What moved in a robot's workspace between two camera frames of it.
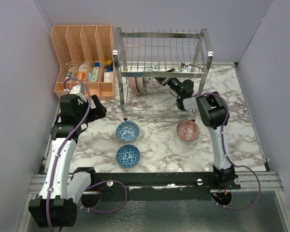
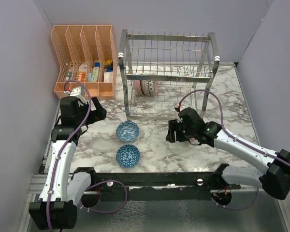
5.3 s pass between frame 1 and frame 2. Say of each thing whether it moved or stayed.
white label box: stayed
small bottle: stayed
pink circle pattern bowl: moved
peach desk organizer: stayed
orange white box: stayed
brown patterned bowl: moved
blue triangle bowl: stayed
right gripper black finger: moved
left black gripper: stayed
